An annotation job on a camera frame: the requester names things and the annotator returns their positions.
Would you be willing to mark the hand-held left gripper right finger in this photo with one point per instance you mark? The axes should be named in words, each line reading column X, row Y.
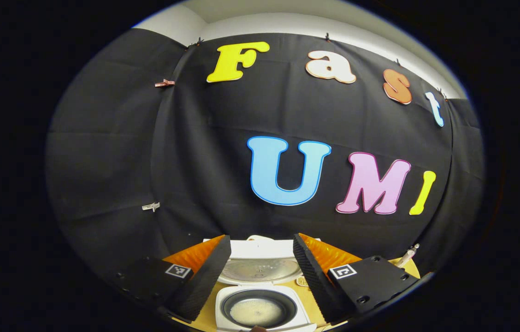
column 315, row 276

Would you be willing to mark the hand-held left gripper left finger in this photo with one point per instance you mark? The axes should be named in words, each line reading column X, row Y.
column 207, row 276

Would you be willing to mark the white rice cooker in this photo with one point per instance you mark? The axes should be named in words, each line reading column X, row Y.
column 260, row 249

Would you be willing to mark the white divided condiment dish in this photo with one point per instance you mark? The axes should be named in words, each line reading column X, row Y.
column 303, row 281

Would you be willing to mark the silver cloth clip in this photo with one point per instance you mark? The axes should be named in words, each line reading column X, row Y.
column 150, row 206

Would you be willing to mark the small pink label bottle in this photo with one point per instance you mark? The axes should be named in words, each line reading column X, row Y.
column 406, row 256

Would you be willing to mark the black backdrop cloth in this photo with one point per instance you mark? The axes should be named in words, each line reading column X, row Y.
column 149, row 152

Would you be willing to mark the copper cloth clip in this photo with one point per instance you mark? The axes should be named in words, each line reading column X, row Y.
column 165, row 83

